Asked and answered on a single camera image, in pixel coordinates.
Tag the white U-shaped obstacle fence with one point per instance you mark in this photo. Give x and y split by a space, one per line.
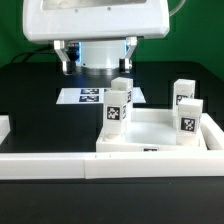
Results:
120 165

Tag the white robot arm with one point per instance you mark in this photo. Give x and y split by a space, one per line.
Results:
98 56

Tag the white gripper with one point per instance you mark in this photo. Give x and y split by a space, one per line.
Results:
89 20

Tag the white square table top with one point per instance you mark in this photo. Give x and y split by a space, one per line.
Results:
152 130

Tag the white marker sheet with tags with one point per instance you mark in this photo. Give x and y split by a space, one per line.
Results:
69 96

